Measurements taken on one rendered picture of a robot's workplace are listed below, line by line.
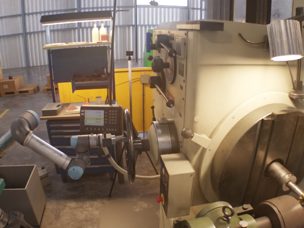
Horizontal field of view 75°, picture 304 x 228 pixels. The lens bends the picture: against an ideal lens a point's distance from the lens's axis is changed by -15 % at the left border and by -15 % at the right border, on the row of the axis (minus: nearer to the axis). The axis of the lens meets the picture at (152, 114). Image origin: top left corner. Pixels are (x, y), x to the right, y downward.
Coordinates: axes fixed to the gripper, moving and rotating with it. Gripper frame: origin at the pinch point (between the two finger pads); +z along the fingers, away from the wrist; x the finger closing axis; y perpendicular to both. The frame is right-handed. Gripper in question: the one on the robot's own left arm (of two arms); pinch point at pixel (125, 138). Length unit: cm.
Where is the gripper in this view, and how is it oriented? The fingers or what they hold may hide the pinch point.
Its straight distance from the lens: 132.2
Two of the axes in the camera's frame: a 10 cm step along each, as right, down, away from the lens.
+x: -1.8, -1.1, 9.8
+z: 9.8, -0.7, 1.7
